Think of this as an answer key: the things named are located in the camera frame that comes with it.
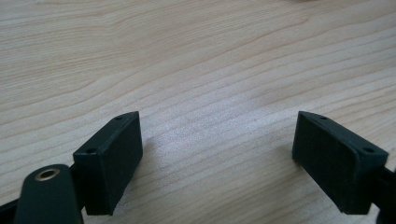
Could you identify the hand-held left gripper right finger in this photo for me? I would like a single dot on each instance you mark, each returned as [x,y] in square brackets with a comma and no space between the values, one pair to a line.
[336,164]

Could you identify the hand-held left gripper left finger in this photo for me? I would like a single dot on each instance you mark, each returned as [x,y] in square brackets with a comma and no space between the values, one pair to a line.
[109,161]

